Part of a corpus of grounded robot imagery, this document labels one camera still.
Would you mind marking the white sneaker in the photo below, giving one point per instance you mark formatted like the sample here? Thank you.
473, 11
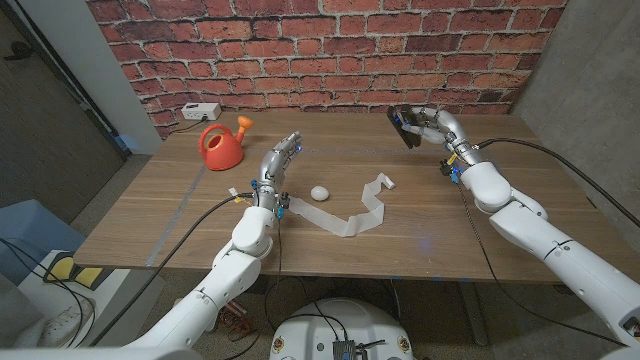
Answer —
65, 325

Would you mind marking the grey trouser leg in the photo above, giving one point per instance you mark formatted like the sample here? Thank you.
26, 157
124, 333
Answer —
17, 320

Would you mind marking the orange toy watering can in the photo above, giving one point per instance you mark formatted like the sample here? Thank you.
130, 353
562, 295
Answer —
220, 152

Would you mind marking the yellow black foot pedal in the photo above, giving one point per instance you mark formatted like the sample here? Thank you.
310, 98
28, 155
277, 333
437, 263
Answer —
87, 276

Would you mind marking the black stapler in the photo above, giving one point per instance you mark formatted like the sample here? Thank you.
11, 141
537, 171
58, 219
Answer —
407, 137

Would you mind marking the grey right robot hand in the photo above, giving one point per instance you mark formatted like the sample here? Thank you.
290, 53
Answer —
447, 125

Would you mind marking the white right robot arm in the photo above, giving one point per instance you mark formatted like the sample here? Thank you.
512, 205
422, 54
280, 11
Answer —
560, 250

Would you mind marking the blue plastic bin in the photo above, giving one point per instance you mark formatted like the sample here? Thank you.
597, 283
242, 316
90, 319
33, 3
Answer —
35, 235

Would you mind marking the brick wall print backdrop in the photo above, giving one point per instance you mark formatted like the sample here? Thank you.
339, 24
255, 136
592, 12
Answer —
325, 55

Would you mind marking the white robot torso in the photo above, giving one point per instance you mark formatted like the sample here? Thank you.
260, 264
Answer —
310, 330

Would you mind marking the grey metal table leg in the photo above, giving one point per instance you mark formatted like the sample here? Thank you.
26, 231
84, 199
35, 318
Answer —
474, 315

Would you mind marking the white toy egg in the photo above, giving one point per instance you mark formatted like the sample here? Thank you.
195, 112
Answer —
320, 193

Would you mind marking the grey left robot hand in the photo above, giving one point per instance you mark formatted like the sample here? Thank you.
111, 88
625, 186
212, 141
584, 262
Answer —
272, 167

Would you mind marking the white paper strip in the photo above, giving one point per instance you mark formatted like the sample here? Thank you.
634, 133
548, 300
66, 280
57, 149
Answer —
345, 225

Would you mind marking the white power strip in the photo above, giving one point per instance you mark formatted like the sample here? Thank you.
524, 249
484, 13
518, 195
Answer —
201, 111

